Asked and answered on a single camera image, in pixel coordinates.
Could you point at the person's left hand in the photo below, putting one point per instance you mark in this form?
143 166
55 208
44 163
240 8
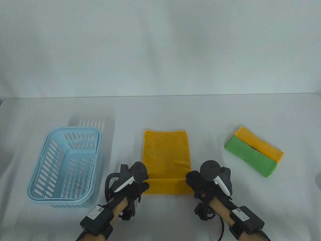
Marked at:
136 192

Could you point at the person's right hand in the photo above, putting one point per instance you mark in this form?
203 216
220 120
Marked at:
203 190

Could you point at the orange-yellow towel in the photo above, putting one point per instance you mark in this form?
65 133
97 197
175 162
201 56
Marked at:
165 155

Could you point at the green towel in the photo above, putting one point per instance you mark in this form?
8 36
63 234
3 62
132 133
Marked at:
250 155

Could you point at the yellow square towel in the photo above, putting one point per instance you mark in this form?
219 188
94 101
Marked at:
265 146

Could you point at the person's left forearm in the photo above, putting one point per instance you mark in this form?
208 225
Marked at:
120 207

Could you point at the grey white tracker controller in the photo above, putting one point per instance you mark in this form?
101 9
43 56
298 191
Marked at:
210 170
140 172

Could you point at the black wrist sensor box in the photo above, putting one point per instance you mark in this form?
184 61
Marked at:
247 219
96 221

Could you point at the light blue plastic basket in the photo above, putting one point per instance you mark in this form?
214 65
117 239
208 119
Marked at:
37 180

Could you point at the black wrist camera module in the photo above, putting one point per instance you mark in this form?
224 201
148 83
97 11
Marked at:
204 212
128 213

